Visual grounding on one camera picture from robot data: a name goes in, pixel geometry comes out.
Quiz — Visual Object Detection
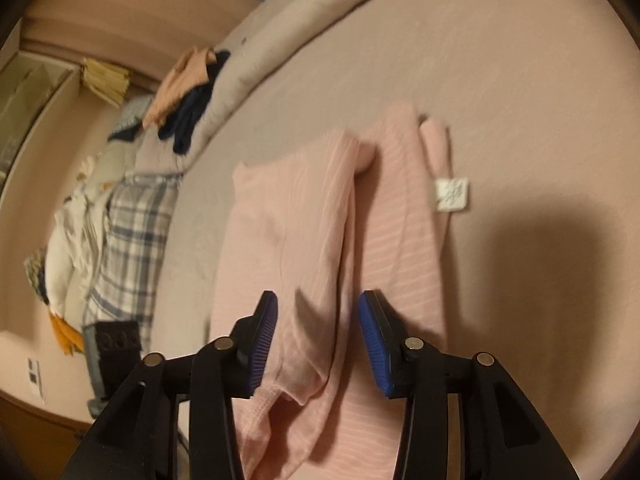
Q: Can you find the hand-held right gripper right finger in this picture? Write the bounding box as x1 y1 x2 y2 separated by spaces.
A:
357 290 581 480

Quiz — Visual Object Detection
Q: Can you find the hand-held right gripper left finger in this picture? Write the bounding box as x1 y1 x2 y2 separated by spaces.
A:
62 290 278 480

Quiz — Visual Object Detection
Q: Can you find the pink striped long-sleeve shirt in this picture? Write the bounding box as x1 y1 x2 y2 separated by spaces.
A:
210 102 473 480

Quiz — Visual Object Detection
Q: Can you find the orange cloth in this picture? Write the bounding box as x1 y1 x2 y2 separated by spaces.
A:
50 312 83 356

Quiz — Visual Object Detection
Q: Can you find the white crumpled cloth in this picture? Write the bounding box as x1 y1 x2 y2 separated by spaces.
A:
47 180 116 316

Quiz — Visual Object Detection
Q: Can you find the grey pillow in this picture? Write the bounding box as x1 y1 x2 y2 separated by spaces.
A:
92 145 146 186

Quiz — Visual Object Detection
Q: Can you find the striped pillow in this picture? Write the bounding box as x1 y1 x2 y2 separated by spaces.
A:
107 97 151 141

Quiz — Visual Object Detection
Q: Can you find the folded navy garment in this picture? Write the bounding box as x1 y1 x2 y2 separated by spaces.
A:
157 50 232 156

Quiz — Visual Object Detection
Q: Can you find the yellow pleated cloth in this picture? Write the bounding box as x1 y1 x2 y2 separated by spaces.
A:
82 57 131 108

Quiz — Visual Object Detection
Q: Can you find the folded peach garment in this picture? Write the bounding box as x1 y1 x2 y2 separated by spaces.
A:
142 47 218 128

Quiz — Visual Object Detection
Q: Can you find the grey duvet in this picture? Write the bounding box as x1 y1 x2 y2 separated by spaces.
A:
135 0 451 176

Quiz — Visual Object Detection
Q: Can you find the pink curtain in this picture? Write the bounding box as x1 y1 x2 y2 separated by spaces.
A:
20 0 261 66

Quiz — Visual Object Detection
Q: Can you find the white wall switch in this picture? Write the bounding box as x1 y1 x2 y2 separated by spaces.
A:
27 357 47 402

